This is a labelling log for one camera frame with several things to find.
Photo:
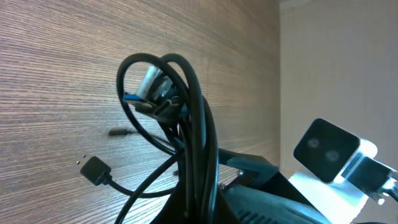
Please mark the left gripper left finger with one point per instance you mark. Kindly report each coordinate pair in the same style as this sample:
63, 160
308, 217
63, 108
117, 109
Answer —
177, 210

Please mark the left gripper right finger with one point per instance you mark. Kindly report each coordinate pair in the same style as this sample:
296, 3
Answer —
261, 194

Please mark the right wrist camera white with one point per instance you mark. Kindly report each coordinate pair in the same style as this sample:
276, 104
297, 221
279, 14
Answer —
339, 173

